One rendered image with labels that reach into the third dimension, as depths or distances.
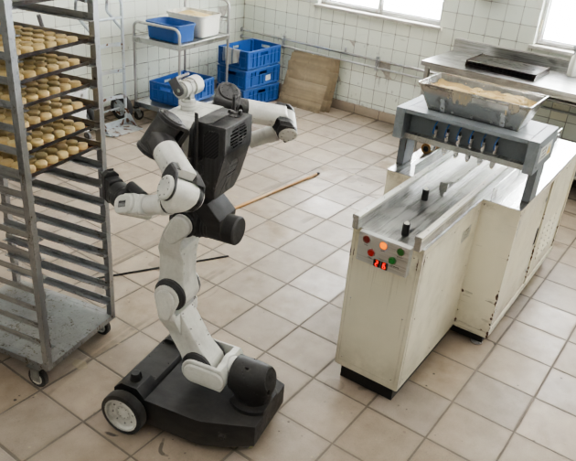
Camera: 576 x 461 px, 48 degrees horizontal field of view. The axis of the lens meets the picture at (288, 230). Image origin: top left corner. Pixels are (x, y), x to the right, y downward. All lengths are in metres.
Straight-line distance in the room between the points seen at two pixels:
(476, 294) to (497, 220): 0.44
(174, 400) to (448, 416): 1.26
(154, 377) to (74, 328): 0.58
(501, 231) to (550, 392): 0.84
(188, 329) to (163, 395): 0.31
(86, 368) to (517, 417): 2.05
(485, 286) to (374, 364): 0.76
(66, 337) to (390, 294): 1.53
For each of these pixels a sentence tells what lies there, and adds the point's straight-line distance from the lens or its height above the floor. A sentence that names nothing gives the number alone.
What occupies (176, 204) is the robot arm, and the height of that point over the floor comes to 1.24.
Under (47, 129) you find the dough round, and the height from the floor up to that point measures 1.15.
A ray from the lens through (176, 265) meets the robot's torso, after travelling 2.62.
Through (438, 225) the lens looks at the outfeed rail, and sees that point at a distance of 2.80.
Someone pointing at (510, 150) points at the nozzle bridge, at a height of 1.08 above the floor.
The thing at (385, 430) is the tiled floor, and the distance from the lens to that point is 3.07.
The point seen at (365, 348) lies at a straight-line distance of 3.09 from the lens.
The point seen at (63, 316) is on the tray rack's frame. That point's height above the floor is 0.15.
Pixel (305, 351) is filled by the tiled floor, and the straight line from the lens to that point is 3.41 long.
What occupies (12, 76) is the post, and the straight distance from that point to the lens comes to 2.53.
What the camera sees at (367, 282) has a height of 0.59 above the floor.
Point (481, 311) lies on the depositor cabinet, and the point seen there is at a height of 0.23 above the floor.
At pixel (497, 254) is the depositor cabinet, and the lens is 3.39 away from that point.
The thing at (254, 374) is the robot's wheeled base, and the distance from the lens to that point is 2.72.
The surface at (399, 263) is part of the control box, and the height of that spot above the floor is 0.76.
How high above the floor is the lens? 2.10
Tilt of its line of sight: 28 degrees down
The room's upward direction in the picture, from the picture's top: 5 degrees clockwise
